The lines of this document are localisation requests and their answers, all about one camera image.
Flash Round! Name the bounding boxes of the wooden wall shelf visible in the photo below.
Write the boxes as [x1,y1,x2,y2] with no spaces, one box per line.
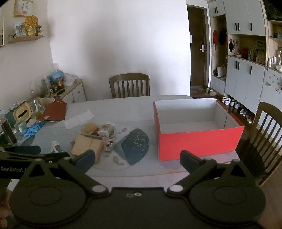
[8,35,44,44]

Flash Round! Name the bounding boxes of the dark bottles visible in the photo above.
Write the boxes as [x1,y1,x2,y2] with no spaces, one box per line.
[50,81,65,93]

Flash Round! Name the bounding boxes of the yellow lidded tissue box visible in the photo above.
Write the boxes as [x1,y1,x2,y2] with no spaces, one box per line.
[13,102,33,121]

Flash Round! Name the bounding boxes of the row of shoes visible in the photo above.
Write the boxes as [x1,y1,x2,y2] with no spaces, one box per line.
[221,96,255,124]

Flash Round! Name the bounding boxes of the wooden chair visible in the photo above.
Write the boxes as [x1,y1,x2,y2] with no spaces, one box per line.
[109,73,150,99]
[241,102,282,186]

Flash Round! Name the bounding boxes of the dark snack packet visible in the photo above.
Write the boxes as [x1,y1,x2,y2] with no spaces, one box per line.
[51,141,66,154]

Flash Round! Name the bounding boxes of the yellow flower ornament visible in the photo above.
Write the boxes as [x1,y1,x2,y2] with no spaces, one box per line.
[23,15,38,36]

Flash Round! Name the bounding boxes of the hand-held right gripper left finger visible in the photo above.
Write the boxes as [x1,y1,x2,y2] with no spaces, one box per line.
[19,150,109,196]

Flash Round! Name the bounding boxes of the white tote bag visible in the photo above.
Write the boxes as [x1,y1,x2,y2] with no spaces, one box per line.
[217,64,227,78]

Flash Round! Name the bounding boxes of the black hanging bag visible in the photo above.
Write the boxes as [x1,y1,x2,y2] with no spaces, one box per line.
[218,27,227,46]

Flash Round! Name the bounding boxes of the small photo frame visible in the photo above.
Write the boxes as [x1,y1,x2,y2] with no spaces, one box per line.
[14,22,25,36]

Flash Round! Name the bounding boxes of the red hanging cloth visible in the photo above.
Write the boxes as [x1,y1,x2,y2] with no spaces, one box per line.
[213,30,220,52]

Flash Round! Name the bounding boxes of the white paper sheet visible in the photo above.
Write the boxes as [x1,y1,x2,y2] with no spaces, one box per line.
[64,111,95,130]

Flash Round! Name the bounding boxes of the tall white cabinet unit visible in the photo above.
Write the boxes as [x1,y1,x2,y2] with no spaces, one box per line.
[207,0,282,116]

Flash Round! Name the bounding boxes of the white sideboard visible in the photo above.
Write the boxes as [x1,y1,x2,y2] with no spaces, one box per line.
[51,79,87,104]

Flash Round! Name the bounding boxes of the clear snack packet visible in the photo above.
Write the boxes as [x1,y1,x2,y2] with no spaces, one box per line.
[97,123,115,138]

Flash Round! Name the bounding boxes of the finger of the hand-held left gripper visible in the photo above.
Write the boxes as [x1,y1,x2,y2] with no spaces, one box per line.
[4,145,41,155]

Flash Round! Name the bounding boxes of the small globe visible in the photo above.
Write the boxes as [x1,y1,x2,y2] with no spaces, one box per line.
[50,70,63,83]

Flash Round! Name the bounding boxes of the doormat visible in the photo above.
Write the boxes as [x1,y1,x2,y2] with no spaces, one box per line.
[190,86,217,98]

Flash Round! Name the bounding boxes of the framed wall picture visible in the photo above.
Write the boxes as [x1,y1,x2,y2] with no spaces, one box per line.
[14,0,34,17]

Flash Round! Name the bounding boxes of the round patterned table mat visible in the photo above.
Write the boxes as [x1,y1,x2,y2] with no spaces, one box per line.
[66,122,156,171]

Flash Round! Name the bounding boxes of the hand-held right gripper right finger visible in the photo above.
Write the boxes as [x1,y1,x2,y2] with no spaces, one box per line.
[167,150,258,196]

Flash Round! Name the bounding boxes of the tan plush toy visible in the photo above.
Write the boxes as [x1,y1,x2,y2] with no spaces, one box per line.
[71,122,104,164]

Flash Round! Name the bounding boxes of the glass cup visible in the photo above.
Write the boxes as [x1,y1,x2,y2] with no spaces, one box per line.
[14,120,27,135]

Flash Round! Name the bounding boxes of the brown door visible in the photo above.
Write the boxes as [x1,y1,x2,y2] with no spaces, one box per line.
[187,5,210,88]

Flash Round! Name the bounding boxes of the white plastic bag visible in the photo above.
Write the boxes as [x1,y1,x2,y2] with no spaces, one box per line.
[64,73,79,87]

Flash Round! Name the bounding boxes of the pink white small packet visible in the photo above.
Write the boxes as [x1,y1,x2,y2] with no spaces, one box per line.
[103,138,116,153]

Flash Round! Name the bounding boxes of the red cardboard box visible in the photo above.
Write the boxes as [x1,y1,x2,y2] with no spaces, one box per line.
[153,98,245,162]

